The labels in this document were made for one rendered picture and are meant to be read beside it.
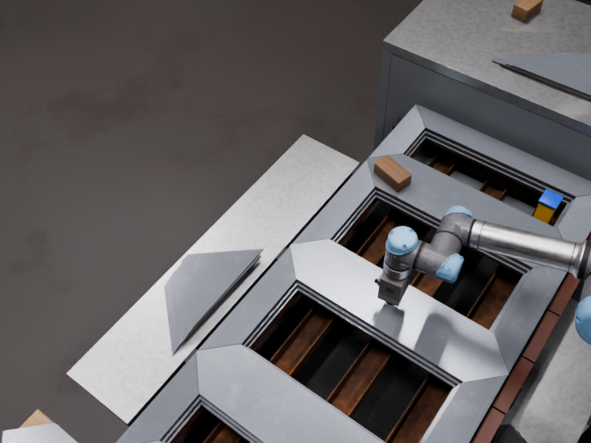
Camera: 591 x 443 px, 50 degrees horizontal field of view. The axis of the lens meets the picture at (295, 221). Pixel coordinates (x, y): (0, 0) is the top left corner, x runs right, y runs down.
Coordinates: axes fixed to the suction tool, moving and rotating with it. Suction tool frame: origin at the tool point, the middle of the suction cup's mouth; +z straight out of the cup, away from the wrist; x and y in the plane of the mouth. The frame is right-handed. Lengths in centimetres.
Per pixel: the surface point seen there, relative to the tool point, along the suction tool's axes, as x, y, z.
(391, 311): 1.1, 2.0, 3.4
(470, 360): 26.2, 6.4, 3.4
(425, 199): -5.6, -41.5, 3.5
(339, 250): -22.0, -10.2, 3.5
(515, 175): 18, -66, 5
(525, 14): -1, -120, -19
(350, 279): -14.3, -2.3, 3.4
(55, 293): -153, 18, 90
